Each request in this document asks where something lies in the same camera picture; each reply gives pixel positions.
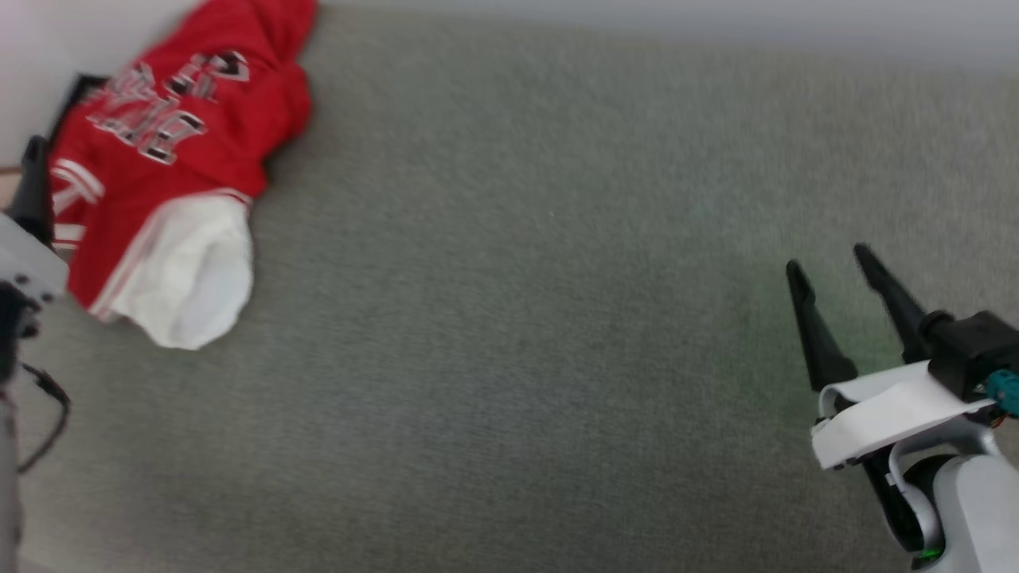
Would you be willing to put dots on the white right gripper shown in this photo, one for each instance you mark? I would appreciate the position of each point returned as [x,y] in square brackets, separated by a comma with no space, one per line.
[892,414]

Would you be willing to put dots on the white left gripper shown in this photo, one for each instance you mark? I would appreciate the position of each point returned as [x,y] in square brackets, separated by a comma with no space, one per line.
[28,259]

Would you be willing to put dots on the red basketball jersey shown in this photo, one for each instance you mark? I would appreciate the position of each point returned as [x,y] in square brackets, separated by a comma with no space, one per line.
[167,199]

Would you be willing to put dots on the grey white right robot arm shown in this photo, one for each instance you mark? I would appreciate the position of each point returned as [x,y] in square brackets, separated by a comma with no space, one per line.
[971,509]

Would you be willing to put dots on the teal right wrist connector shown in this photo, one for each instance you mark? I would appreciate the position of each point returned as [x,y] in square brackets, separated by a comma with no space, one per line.
[1005,391]

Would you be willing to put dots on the grey-green fabric sofa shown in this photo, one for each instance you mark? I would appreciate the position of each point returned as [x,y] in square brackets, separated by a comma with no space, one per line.
[517,334]

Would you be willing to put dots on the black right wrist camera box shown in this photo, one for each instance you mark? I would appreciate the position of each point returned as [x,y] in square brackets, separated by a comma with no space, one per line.
[975,350]

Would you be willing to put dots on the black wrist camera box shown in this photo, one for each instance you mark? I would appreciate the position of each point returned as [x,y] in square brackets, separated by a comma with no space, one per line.
[12,326]
[975,350]

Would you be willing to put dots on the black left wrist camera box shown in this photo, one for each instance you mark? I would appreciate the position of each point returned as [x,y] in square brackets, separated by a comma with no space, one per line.
[12,326]

